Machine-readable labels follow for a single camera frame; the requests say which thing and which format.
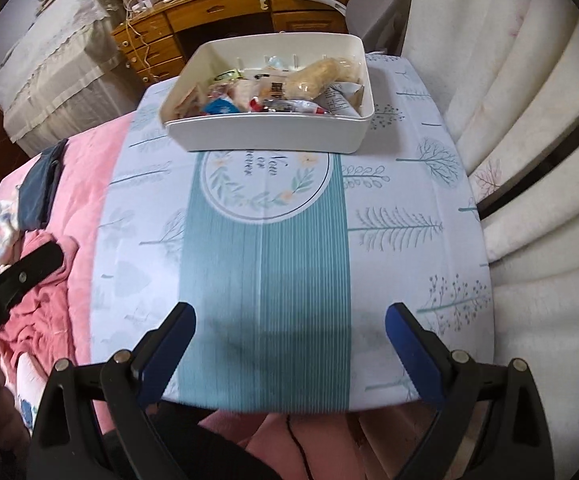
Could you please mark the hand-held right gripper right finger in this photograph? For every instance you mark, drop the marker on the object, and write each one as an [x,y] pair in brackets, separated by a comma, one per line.
[414,355]

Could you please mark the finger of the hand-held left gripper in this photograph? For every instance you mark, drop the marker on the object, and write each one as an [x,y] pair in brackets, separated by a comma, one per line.
[29,272]

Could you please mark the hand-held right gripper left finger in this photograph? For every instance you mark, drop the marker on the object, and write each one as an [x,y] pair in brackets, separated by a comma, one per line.
[167,355]

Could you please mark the white plastic storage box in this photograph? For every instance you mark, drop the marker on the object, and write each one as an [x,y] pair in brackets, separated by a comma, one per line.
[269,132]

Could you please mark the small blue snack packet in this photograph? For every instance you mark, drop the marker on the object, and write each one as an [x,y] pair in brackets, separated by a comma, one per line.
[219,106]

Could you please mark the silver grey snack packet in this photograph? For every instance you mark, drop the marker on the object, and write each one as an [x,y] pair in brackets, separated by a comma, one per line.
[342,100]

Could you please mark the dark cake packet red ends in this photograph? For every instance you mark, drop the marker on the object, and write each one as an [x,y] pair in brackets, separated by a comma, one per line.
[289,106]

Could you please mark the clear pale cracker packet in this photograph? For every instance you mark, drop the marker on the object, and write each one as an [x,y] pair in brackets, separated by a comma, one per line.
[309,80]

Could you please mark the rose fleece garment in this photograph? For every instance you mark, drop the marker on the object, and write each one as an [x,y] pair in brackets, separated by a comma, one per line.
[44,310]

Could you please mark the blue jeans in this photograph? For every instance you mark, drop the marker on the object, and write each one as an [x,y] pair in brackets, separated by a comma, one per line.
[39,190]

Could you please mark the pink blanket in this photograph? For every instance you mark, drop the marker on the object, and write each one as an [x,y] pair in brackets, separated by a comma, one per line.
[79,195]

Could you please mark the lace covered cabinet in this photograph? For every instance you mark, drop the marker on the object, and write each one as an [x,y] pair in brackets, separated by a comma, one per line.
[54,70]

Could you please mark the white floral curtain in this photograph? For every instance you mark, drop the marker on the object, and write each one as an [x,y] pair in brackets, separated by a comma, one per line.
[519,110]

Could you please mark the wooden desk with drawers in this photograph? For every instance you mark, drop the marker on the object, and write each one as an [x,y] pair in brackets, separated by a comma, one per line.
[229,5]

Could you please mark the grey office chair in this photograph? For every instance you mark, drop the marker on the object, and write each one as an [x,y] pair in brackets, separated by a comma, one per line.
[379,10]

